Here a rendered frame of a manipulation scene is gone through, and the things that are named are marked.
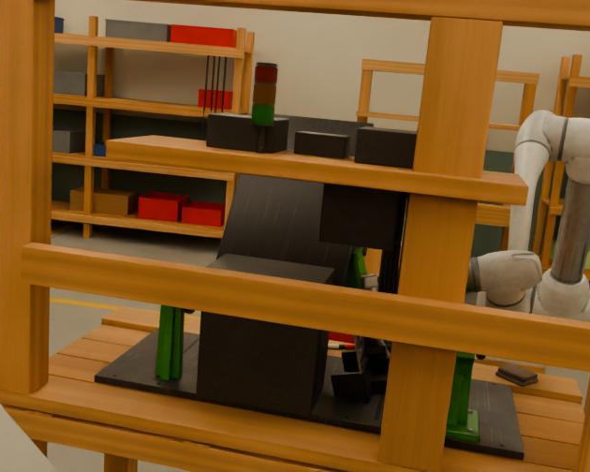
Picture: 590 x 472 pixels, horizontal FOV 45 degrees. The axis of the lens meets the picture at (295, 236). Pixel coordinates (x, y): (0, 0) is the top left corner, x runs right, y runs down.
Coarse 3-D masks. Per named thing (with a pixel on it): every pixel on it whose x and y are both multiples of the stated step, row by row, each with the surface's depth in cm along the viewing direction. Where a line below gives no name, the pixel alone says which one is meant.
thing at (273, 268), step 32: (224, 256) 187; (224, 320) 175; (256, 320) 173; (224, 352) 177; (256, 352) 175; (288, 352) 173; (320, 352) 176; (224, 384) 178; (256, 384) 176; (288, 384) 174; (320, 384) 186
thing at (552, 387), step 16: (112, 320) 232; (128, 320) 232; (144, 320) 234; (192, 320) 238; (336, 352) 220; (480, 368) 218; (496, 368) 219; (512, 384) 208; (544, 384) 210; (560, 384) 211; (576, 384) 212; (560, 400) 205; (576, 400) 204
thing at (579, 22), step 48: (144, 0) 160; (192, 0) 151; (240, 0) 149; (288, 0) 147; (336, 0) 144; (384, 0) 142; (432, 0) 140; (480, 0) 139; (528, 0) 137; (576, 0) 135
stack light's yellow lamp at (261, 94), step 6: (258, 84) 153; (264, 84) 153; (270, 84) 153; (258, 90) 153; (264, 90) 153; (270, 90) 153; (258, 96) 154; (264, 96) 153; (270, 96) 154; (258, 102) 154; (264, 102) 154; (270, 102) 154
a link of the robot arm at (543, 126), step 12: (528, 120) 215; (540, 120) 213; (552, 120) 211; (564, 120) 210; (528, 132) 210; (540, 132) 209; (552, 132) 208; (564, 132) 207; (516, 144) 212; (552, 144) 209; (552, 156) 211
